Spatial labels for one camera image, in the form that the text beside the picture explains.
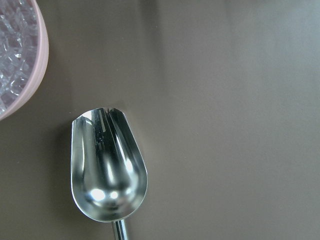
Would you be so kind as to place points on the metal ice scoop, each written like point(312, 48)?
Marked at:
point(109, 178)

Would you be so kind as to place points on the pink ribbed bowl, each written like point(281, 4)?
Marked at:
point(24, 53)

